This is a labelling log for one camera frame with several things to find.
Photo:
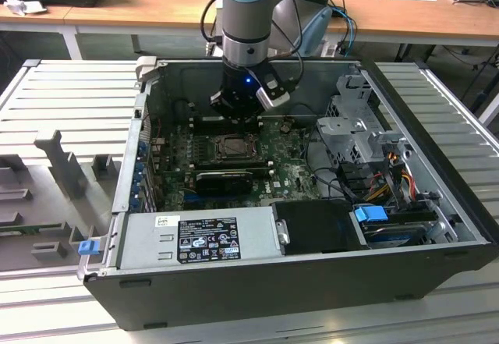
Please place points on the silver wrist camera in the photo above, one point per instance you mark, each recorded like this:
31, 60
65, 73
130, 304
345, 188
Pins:
273, 94

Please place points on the grey parts rack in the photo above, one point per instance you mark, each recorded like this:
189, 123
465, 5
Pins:
39, 188

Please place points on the blue case latch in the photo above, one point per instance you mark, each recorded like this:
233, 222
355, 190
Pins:
87, 248

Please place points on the hard disk drive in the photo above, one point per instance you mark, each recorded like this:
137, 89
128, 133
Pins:
390, 236

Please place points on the green RAM stick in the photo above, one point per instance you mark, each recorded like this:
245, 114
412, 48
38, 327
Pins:
31, 228
234, 166

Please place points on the black plastic air shroud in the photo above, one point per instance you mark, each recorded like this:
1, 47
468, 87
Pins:
319, 227

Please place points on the pale blue teach pendant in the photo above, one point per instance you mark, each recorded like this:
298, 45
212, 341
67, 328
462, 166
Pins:
316, 28

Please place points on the black graphics card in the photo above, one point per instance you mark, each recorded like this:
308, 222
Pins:
222, 182

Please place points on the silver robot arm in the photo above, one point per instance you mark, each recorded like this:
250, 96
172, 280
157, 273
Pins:
245, 20

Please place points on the metal drive cage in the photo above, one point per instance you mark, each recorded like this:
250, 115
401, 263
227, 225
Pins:
343, 129

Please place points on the black open PC case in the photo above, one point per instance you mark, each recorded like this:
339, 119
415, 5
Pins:
253, 293

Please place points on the silver power supply unit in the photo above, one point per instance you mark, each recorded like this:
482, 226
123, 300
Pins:
148, 242

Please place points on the crumpled white paper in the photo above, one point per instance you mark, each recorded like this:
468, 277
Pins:
23, 4

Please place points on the wooden desk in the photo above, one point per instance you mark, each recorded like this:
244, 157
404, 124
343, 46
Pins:
156, 8
58, 10

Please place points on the blue disk carrier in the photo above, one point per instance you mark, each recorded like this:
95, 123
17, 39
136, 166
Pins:
370, 215

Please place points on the silver coin battery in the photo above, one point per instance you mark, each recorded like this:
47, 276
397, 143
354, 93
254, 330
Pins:
286, 128

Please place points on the green motherboard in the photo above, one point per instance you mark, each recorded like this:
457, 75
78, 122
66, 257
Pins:
288, 160

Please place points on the black drive bay bracket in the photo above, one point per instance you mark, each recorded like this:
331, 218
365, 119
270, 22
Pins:
351, 174

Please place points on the silver topped CPU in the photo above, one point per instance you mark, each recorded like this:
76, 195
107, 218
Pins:
237, 148

